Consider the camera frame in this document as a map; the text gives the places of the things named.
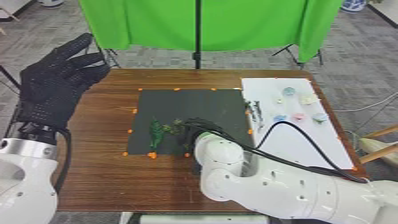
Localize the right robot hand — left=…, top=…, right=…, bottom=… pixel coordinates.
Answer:
left=177, top=116, right=232, bottom=152

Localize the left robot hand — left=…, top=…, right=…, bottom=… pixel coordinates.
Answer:
left=15, top=32, right=113, bottom=130

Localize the green sprig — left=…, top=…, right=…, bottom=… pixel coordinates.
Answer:
left=163, top=118, right=189, bottom=136
left=147, top=116, right=170, bottom=151

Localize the dark mat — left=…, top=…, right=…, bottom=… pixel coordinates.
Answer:
left=127, top=88, right=257, bottom=158

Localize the bunch of green sprigs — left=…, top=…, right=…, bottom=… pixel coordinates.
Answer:
left=244, top=99, right=267, bottom=130

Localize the black tripod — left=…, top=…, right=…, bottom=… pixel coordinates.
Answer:
left=86, top=45, right=123, bottom=69
left=271, top=43, right=326, bottom=70

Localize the white sheet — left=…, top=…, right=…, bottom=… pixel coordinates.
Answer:
left=241, top=77, right=360, bottom=171

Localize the blue and white vase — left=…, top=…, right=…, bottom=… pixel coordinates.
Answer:
left=38, top=0, right=67, bottom=8
left=340, top=0, right=370, bottom=14

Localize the black stand pole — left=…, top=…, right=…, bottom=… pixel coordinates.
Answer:
left=193, top=0, right=205, bottom=70

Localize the wooden chair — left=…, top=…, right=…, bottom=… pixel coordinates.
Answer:
left=356, top=123, right=398, bottom=165

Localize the black cable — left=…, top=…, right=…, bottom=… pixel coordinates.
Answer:
left=253, top=120, right=374, bottom=184

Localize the white floor cable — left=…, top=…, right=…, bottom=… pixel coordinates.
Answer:
left=349, top=91, right=398, bottom=113

